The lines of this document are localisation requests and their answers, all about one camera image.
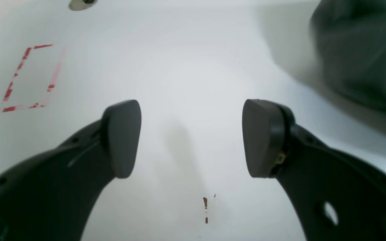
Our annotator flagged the grey T-shirt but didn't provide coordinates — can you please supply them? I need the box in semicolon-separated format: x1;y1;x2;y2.
310;0;386;112

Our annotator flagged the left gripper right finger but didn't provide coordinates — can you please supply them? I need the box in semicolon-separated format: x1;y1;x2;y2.
242;99;386;241

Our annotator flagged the right round table grommet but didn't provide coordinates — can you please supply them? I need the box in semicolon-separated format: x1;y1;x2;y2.
68;0;98;11

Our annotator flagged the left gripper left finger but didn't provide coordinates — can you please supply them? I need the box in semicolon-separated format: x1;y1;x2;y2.
0;100;141;241

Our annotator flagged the red tape rectangle marking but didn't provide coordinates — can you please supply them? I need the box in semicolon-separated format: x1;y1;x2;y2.
0;43;66;112

